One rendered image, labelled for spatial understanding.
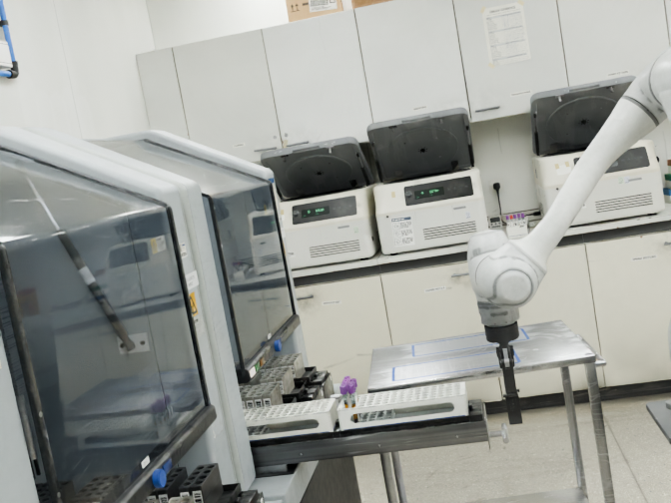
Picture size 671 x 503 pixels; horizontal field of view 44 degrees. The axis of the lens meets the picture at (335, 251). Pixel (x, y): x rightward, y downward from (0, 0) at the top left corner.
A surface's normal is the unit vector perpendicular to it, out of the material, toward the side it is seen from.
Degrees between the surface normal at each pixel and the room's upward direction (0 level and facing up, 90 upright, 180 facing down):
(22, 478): 90
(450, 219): 90
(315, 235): 90
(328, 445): 90
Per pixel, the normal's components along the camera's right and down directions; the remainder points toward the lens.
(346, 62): -0.15, 0.14
